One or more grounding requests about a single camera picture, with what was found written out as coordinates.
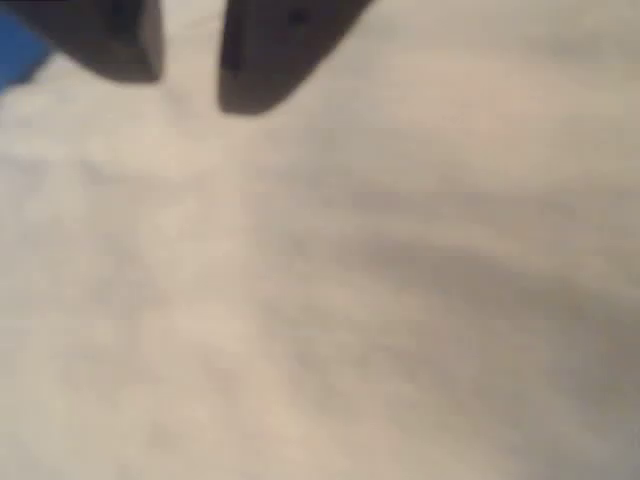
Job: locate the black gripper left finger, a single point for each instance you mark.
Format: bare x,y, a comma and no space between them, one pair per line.
105,35

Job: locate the white creased cloth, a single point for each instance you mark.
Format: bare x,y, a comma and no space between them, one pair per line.
320,300

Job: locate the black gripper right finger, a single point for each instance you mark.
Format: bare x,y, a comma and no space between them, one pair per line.
270,55

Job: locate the blue plastic cup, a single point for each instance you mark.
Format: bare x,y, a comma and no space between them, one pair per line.
15,55

